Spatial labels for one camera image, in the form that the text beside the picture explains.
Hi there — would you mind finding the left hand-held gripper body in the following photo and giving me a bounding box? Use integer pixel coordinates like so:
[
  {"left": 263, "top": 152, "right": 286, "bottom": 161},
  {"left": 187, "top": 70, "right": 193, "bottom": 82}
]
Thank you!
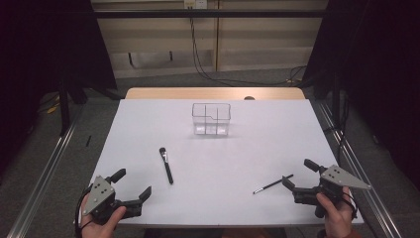
[{"left": 82, "top": 175, "right": 144, "bottom": 226}]

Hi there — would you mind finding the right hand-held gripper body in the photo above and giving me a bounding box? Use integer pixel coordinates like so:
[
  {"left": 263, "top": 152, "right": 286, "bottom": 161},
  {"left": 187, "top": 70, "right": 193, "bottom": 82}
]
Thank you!
[{"left": 291, "top": 164, "right": 373, "bottom": 219}]

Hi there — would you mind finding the thin black cosmetic brush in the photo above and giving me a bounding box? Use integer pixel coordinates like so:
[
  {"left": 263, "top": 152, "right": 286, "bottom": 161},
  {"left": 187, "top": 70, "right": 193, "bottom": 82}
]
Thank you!
[{"left": 252, "top": 174, "right": 294, "bottom": 195}]

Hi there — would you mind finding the black makeup brush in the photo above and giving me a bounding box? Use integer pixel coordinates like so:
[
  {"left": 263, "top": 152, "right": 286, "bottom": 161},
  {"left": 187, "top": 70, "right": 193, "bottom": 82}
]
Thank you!
[{"left": 158, "top": 147, "right": 174, "bottom": 185}]

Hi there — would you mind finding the clear plastic organizer box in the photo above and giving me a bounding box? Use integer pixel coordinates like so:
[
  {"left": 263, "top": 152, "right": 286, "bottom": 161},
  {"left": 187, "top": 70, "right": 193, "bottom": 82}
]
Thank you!
[{"left": 191, "top": 102, "right": 232, "bottom": 137}]

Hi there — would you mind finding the person's left hand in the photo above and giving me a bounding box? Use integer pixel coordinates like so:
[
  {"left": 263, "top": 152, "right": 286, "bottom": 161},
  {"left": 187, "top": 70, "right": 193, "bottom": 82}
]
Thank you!
[{"left": 80, "top": 205, "right": 128, "bottom": 238}]

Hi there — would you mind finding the person's right hand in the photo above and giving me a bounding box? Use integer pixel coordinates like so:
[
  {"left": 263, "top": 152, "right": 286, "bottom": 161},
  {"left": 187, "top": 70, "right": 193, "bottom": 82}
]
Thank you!
[{"left": 315, "top": 185, "right": 359, "bottom": 238}]

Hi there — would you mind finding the white table mat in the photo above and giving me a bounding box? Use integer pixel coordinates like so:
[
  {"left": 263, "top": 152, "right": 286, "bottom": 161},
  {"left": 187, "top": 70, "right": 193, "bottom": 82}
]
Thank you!
[{"left": 73, "top": 98, "right": 365, "bottom": 229}]

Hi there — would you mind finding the wooden table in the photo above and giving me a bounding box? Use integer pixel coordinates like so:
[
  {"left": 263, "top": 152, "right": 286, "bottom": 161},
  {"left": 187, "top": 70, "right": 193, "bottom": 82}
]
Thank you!
[{"left": 124, "top": 86, "right": 306, "bottom": 101}]

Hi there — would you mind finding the black curtain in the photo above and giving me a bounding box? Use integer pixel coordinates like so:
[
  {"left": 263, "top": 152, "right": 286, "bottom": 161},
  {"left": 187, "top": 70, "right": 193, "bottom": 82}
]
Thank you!
[
  {"left": 301, "top": 0, "right": 420, "bottom": 191},
  {"left": 0, "top": 0, "right": 117, "bottom": 175}
]

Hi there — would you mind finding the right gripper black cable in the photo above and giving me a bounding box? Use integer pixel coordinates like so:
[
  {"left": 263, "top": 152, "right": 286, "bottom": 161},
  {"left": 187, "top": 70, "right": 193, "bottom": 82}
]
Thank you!
[{"left": 340, "top": 190, "right": 360, "bottom": 221}]

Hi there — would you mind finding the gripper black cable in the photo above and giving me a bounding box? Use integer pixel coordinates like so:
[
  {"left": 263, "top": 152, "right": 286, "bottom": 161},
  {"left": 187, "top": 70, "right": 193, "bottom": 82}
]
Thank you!
[
  {"left": 340, "top": 190, "right": 360, "bottom": 221},
  {"left": 74, "top": 184, "right": 95, "bottom": 238}
]

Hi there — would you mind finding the aluminium rail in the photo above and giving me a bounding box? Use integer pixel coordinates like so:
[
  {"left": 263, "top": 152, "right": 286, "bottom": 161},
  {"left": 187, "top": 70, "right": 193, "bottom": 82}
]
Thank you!
[
  {"left": 316, "top": 99, "right": 403, "bottom": 238},
  {"left": 6, "top": 104, "right": 86, "bottom": 238}
]

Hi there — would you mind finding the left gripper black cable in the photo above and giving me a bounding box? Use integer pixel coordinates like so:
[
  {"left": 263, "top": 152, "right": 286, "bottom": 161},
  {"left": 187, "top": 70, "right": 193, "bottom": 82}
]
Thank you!
[{"left": 74, "top": 184, "right": 95, "bottom": 238}]

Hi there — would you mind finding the black stand post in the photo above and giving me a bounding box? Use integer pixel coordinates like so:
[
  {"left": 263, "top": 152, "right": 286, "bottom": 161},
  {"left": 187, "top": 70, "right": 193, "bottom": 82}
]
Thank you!
[
  {"left": 331, "top": 71, "right": 343, "bottom": 164},
  {"left": 56, "top": 78, "right": 72, "bottom": 137}
]

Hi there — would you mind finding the black floor cable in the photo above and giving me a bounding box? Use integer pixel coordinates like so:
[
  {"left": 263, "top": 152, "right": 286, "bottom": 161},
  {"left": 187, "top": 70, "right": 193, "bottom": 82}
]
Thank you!
[{"left": 188, "top": 6, "right": 308, "bottom": 88}]

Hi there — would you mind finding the black horizontal frame bar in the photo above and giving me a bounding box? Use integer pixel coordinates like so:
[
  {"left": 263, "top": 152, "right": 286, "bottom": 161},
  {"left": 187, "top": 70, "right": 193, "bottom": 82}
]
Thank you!
[{"left": 93, "top": 9, "right": 329, "bottom": 20}]

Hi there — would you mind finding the white wall outlet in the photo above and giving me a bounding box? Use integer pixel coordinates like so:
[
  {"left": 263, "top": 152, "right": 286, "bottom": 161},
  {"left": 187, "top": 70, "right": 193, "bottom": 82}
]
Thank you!
[{"left": 183, "top": 0, "right": 209, "bottom": 10}]

